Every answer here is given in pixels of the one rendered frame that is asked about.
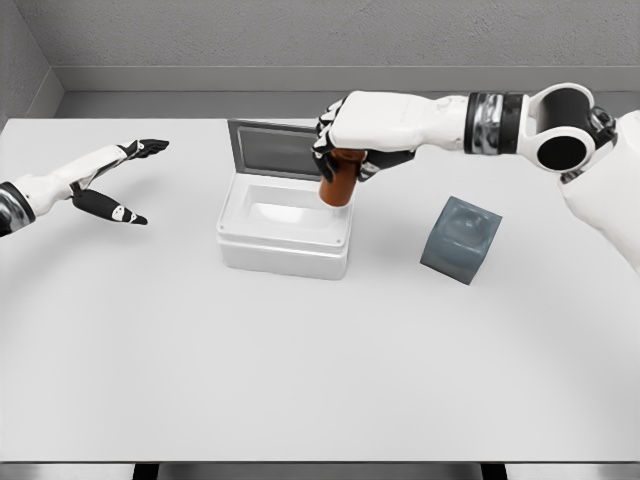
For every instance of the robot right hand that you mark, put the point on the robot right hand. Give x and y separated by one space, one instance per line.
372 124

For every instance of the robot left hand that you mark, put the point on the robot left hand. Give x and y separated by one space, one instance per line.
95 175

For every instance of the brown cylindrical bottle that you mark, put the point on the brown cylindrical bottle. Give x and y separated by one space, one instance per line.
338 180

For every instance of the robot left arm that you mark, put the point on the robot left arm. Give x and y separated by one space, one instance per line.
22 197

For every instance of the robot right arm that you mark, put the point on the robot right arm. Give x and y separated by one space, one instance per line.
550 135

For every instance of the white box with open lid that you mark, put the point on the white box with open lid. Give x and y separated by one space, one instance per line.
282 220

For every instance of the grey cube block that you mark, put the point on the grey cube block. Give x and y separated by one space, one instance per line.
461 244

